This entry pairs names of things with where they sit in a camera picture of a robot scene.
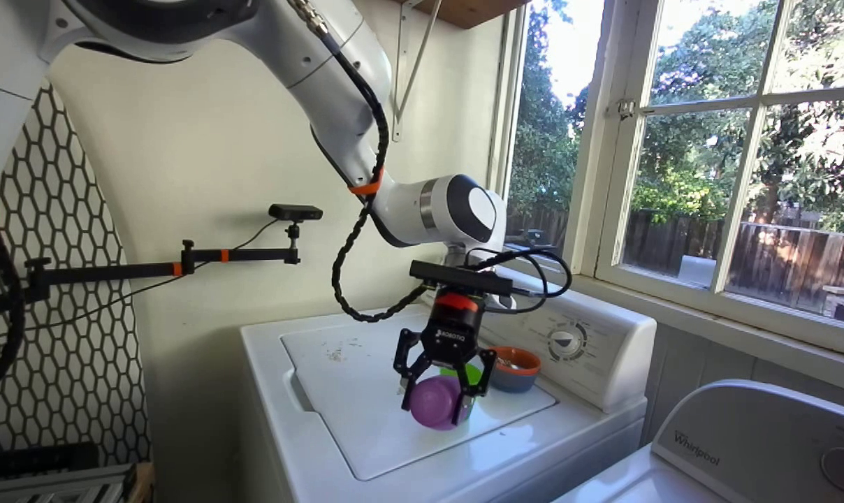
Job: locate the white window frame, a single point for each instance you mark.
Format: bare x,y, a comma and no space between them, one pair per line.
607,185

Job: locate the black long flat object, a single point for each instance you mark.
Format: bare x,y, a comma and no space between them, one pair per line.
31,463

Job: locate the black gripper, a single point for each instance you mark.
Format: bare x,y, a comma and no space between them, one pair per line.
455,326

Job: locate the wooden shelf board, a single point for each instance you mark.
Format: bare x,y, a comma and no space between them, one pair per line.
469,10

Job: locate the white washer control knob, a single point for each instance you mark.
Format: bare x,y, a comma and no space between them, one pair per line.
569,343

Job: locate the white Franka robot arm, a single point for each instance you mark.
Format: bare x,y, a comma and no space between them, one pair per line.
329,73

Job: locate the black exterior camera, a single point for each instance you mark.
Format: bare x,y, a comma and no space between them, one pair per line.
298,213

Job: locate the green plastic cup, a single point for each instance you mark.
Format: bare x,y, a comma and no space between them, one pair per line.
474,376

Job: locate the white metal shelf bracket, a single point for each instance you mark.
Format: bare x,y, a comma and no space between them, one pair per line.
401,84

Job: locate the white Amana washing machine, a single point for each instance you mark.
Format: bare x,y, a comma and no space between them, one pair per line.
347,420

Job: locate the white slatted rack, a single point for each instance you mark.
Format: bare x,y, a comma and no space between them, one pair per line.
59,491

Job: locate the hexagon patterned ironing board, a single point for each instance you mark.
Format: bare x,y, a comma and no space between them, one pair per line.
67,352

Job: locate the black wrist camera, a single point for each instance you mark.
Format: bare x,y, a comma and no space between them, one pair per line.
460,278

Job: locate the brown wooden garden fence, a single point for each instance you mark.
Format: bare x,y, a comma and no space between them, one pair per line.
787,262

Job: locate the orange bowl with blue base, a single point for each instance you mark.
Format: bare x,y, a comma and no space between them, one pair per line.
516,366

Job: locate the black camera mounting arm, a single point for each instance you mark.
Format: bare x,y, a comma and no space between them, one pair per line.
116,271

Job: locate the purple plastic cup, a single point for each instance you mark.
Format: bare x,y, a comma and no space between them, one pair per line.
438,403

